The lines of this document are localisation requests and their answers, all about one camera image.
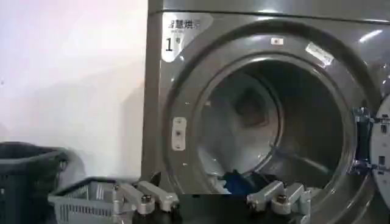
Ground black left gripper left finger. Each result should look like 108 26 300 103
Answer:
111 171 180 224

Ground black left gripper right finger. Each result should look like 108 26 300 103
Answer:
246 180 312 224

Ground blue garment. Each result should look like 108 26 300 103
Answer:
218 169 278 195

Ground grey plastic laundry basket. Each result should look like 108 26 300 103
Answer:
48 176 138 224

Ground grey dryer with round opening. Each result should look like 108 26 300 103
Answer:
140 0 390 224

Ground round dryer door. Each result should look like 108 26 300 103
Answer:
369 94 390 211

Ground dark laundry bin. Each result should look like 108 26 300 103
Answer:
0 141 69 224

